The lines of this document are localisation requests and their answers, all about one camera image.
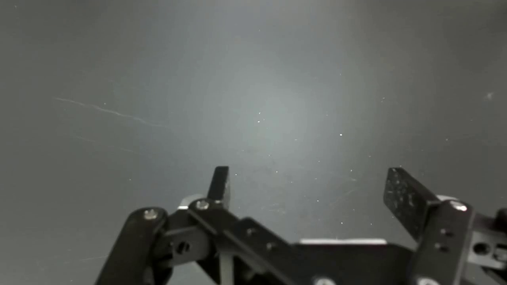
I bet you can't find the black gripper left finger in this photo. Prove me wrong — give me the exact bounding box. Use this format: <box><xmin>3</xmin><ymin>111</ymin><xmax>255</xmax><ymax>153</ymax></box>
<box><xmin>189</xmin><ymin>167</ymin><xmax>230</xmax><ymax>211</ymax></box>

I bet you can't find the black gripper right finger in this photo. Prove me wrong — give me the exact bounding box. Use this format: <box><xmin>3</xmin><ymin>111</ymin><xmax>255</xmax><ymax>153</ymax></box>
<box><xmin>382</xmin><ymin>167</ymin><xmax>471</xmax><ymax>251</ymax></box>

